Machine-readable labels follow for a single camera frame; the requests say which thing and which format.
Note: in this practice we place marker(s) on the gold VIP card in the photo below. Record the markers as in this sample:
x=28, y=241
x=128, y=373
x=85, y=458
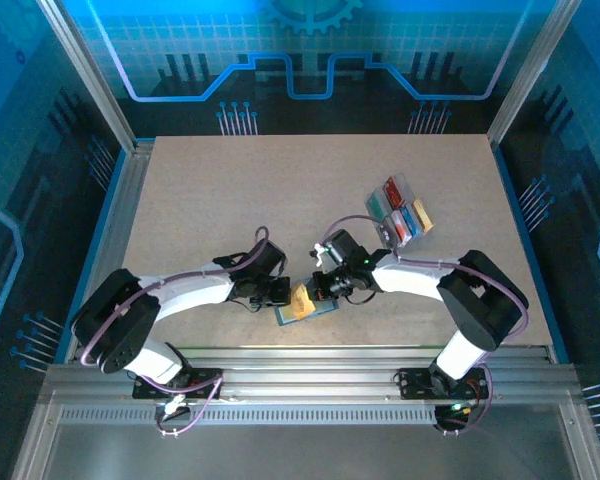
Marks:
x=423, y=216
x=302, y=302

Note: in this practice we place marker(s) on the teal leather card holder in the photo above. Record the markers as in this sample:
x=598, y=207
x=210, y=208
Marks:
x=284, y=315

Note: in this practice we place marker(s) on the clear plastic card tray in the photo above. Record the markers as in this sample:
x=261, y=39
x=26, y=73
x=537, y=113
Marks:
x=411, y=194

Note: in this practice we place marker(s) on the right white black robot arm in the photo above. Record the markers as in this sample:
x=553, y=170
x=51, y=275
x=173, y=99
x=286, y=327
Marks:
x=485, y=310

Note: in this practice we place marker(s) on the black card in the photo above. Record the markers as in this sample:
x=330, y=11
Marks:
x=389, y=234

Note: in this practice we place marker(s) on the white and red card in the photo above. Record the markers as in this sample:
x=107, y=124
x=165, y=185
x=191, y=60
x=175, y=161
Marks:
x=401, y=229

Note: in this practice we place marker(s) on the teal card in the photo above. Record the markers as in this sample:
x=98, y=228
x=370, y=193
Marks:
x=376, y=206

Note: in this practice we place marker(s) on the blue card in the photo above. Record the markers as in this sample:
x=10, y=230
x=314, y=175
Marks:
x=412, y=222

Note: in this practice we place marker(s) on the red VIP card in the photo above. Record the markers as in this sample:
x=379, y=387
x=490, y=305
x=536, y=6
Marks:
x=394, y=192

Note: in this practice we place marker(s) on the grey metal panel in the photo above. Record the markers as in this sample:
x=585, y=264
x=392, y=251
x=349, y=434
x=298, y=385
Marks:
x=305, y=455

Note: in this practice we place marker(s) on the blue table side trim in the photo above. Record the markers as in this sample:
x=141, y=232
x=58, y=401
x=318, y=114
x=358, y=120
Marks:
x=94, y=250
x=514, y=200

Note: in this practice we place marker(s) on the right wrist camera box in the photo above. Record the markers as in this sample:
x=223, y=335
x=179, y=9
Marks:
x=321, y=255

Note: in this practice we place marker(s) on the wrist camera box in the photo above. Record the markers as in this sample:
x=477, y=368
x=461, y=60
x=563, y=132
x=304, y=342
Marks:
x=281, y=262
x=321, y=255

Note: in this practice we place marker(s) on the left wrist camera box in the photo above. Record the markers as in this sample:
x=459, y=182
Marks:
x=281, y=262

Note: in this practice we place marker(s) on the aluminium frame rail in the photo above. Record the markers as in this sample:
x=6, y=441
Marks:
x=305, y=375

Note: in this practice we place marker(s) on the aluminium table side rail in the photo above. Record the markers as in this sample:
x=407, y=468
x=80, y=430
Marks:
x=125, y=200

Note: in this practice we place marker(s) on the aluminium frame post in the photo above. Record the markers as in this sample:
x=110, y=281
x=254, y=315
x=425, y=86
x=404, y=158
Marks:
x=91, y=75
x=529, y=75

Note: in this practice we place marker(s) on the aluminium frame leg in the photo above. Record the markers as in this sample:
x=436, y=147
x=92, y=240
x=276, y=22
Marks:
x=35, y=440
x=582, y=440

